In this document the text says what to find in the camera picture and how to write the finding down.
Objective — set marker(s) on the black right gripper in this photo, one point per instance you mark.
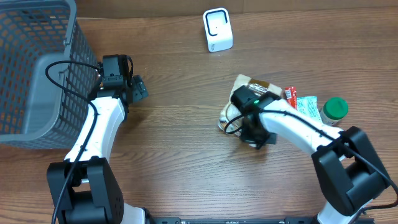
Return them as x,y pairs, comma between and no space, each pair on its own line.
271,138

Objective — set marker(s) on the brown white snack bag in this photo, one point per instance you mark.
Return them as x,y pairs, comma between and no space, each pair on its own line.
230,110

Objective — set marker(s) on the red stick sachet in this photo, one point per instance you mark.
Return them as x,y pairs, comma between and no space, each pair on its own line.
291,96

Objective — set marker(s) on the teal orange snack packet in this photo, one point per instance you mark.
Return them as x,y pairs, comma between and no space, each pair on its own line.
308,105

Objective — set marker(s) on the green lid jar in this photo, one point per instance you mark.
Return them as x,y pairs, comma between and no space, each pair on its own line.
333,111

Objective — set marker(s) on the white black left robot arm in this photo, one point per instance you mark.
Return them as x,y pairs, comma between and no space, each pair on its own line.
83,186

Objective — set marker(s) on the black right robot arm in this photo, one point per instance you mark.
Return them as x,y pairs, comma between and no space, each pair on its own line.
349,171

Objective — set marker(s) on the white barcode scanner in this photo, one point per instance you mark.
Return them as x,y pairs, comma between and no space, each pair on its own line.
218,30

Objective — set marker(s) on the grey plastic mesh basket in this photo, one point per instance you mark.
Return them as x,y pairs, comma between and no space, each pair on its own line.
42,40

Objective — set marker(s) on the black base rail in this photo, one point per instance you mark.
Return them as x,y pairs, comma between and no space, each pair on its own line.
177,220

